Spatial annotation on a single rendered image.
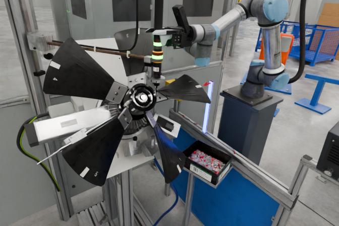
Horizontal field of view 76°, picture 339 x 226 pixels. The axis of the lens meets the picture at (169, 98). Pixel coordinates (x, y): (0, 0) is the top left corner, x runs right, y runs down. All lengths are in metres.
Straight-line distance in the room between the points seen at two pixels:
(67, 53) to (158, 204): 1.50
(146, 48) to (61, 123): 0.47
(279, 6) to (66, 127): 1.06
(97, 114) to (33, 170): 0.97
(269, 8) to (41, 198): 1.94
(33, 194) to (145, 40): 1.43
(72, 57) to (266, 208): 1.10
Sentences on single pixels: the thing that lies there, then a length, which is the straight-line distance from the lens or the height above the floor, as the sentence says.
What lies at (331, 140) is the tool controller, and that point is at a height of 1.20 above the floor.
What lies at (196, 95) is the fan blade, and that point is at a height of 1.17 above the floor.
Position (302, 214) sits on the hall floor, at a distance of 2.33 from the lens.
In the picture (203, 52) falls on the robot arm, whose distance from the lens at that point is 1.04.
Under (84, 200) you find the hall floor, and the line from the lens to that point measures 2.13.
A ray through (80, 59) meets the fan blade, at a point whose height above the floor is 1.36.
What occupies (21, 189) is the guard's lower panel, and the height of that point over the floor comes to 0.32.
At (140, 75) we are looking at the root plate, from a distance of 0.95.
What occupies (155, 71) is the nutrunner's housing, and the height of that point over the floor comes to 1.30.
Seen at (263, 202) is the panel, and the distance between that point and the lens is 1.26.
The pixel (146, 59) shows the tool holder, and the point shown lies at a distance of 0.92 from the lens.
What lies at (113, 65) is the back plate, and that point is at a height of 1.24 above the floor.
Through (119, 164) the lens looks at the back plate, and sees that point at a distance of 1.09.
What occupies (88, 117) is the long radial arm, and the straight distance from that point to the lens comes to 0.96.
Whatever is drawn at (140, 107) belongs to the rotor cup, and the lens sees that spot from 0.86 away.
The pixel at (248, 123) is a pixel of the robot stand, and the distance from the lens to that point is 1.48.
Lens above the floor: 1.60
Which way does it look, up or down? 26 degrees down
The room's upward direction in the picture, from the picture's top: 3 degrees clockwise
